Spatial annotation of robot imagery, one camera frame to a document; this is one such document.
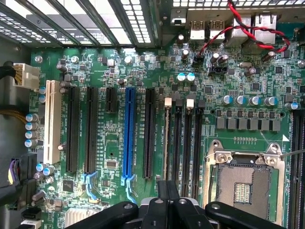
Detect open PC case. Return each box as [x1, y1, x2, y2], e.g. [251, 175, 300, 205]
[0, 0, 305, 50]

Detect long black expansion slot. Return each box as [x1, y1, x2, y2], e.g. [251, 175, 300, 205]
[81, 86, 100, 204]
[65, 85, 81, 174]
[142, 87, 156, 180]

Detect silver finned chipset heatsink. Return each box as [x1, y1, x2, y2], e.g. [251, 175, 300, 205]
[63, 208, 102, 229]

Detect silver stacked port block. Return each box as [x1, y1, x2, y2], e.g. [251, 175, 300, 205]
[225, 14, 254, 48]

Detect thin metal locking lever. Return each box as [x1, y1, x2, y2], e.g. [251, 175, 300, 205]
[279, 149, 305, 160]

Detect black SATA plug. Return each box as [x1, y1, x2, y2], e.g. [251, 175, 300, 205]
[20, 207, 43, 221]

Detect white power connector plug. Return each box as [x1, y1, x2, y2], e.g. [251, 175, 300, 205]
[11, 62, 41, 92]

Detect short black expansion slot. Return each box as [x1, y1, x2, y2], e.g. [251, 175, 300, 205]
[105, 87, 118, 114]

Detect green motherboard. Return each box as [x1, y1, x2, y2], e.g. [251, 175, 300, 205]
[28, 44, 305, 229]

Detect red black twisted wire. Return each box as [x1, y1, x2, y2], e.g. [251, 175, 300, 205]
[196, 0, 292, 63]

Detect silver USB port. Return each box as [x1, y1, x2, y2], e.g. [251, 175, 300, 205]
[209, 20, 226, 41]
[190, 20, 206, 41]

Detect black plug purple wires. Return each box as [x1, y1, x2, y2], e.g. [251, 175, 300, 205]
[7, 154, 38, 189]

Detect silver ethernet port block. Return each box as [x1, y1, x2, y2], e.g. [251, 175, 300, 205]
[253, 12, 279, 45]

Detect CPU socket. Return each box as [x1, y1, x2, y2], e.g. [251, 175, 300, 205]
[203, 139, 286, 229]

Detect blue expansion slot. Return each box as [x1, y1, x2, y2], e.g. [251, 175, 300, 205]
[121, 86, 138, 206]

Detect yellow wire bundle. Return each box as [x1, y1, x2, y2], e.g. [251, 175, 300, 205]
[0, 108, 27, 124]

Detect white expansion slot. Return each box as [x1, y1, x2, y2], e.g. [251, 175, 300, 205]
[43, 80, 63, 166]

